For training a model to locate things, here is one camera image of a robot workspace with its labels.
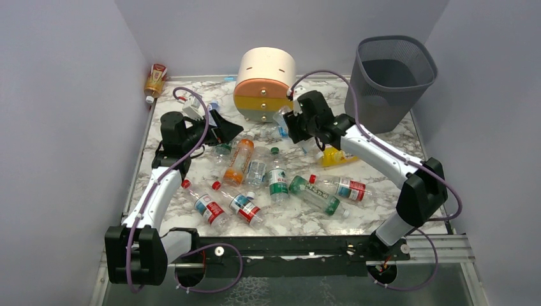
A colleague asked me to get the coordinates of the clear bottle dark green label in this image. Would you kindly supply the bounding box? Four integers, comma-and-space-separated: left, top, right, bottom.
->
211, 143, 232, 179

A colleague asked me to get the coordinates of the orange drink bottle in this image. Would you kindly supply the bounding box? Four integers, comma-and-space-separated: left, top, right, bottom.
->
223, 132, 255, 187

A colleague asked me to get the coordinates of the amber tea bottle red label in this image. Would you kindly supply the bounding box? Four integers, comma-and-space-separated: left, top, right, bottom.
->
144, 64, 167, 104

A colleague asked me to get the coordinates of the clear bottle white blue cap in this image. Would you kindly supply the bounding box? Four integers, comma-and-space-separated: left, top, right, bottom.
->
297, 138, 320, 155

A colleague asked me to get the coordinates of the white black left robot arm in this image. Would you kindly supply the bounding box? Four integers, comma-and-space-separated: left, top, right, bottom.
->
105, 110, 244, 286

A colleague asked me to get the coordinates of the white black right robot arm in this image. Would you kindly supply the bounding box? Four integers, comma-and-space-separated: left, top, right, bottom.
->
283, 91, 448, 247

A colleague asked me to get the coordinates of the grey mesh waste bin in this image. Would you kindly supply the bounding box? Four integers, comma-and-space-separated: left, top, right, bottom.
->
345, 35, 438, 134

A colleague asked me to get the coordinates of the clear bottle purple label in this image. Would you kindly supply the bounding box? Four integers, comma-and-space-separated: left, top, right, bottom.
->
207, 100, 220, 112

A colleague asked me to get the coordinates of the yellow juice bottle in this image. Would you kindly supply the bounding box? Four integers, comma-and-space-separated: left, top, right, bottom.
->
315, 146, 359, 167

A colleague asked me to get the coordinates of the crushed clear bottle blue text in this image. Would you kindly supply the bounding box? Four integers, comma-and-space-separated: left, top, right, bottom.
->
244, 147, 271, 189

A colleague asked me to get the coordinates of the cream pastel drawer cabinet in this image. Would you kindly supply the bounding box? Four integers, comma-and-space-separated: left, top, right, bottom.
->
233, 47, 296, 123

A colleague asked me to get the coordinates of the clear bottle green white label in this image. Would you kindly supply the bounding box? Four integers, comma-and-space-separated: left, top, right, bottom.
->
268, 159, 289, 203

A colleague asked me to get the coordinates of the red cap bottle middle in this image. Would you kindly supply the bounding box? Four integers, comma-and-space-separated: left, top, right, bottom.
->
211, 181, 263, 228

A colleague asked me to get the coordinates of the red cap bottle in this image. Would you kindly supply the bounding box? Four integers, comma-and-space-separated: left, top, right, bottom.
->
308, 174, 374, 202
181, 179, 230, 233
211, 181, 263, 228

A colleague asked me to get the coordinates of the red cap bottle left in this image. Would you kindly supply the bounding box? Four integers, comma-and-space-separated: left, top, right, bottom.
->
181, 179, 230, 233

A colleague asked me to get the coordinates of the red cap bottle right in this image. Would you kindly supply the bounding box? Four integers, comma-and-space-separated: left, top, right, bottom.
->
308, 174, 374, 202

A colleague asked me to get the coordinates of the green tinted bottle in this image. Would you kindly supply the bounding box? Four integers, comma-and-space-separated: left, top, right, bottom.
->
288, 175, 350, 219

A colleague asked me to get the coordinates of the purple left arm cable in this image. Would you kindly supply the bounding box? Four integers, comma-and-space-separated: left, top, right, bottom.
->
124, 86, 244, 295

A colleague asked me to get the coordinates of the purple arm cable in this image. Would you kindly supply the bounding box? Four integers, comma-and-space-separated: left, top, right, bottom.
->
289, 69, 464, 293
124, 86, 244, 295

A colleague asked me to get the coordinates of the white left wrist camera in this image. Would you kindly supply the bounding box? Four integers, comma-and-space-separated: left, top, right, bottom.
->
182, 95, 204, 120

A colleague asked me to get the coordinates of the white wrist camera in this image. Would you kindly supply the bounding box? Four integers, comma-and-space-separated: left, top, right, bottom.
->
292, 86, 307, 115
182, 95, 204, 120

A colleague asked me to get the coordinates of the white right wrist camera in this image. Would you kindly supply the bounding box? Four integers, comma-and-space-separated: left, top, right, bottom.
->
292, 86, 307, 115

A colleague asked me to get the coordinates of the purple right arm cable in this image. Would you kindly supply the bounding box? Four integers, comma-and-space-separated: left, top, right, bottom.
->
289, 69, 464, 293

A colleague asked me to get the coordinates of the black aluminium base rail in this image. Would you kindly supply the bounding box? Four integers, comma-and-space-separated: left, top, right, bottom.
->
100, 228, 476, 280

